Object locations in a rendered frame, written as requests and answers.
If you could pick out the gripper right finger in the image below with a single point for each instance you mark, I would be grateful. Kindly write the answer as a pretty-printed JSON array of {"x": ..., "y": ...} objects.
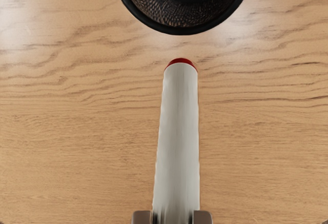
[{"x": 203, "y": 218}]

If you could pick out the black mesh pen holder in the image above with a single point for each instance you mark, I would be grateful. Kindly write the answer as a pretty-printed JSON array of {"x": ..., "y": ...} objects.
[{"x": 179, "y": 11}]

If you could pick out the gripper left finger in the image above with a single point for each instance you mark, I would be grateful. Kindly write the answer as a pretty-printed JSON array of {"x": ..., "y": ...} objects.
[{"x": 141, "y": 218}]

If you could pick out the white pen with red cap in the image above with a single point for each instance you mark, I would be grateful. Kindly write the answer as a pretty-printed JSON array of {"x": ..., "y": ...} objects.
[{"x": 178, "y": 142}]

